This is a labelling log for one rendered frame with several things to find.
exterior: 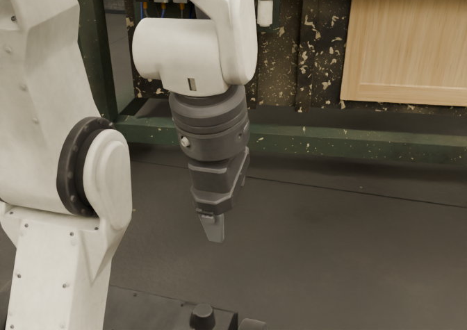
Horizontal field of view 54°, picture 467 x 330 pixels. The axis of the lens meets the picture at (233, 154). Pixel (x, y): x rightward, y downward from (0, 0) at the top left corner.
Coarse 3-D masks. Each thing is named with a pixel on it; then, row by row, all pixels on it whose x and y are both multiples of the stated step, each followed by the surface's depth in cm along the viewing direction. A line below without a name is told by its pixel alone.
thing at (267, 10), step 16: (144, 0) 144; (160, 0) 143; (176, 0) 143; (256, 0) 145; (272, 0) 144; (144, 16) 157; (160, 16) 150; (176, 16) 155; (192, 16) 154; (256, 16) 151; (272, 16) 150; (272, 32) 153
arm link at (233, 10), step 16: (192, 0) 41; (208, 0) 40; (224, 0) 40; (240, 0) 41; (208, 16) 41; (224, 16) 41; (240, 16) 42; (224, 32) 42; (240, 32) 42; (224, 48) 43; (240, 48) 43; (256, 48) 49; (224, 64) 44; (240, 64) 44; (224, 80) 46; (240, 80) 46
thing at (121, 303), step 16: (112, 288) 101; (112, 304) 97; (128, 304) 97; (144, 304) 97; (160, 304) 97; (176, 304) 97; (192, 304) 94; (208, 304) 89; (112, 320) 93; (128, 320) 93; (144, 320) 93; (160, 320) 93; (176, 320) 90; (192, 320) 88; (208, 320) 87; (224, 320) 90
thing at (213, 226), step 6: (204, 216) 57; (210, 216) 58; (216, 216) 57; (222, 216) 58; (204, 222) 59; (210, 222) 58; (216, 222) 58; (222, 222) 59; (204, 228) 60; (210, 228) 60; (216, 228) 59; (222, 228) 59; (210, 234) 61; (216, 234) 60; (222, 234) 60; (210, 240) 62; (216, 240) 61; (222, 240) 61
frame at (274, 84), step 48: (96, 0) 162; (288, 0) 173; (336, 0) 170; (96, 48) 168; (288, 48) 181; (336, 48) 178; (96, 96) 177; (144, 96) 201; (288, 96) 191; (336, 96) 188; (288, 144) 174; (336, 144) 171; (384, 144) 168; (432, 144) 166
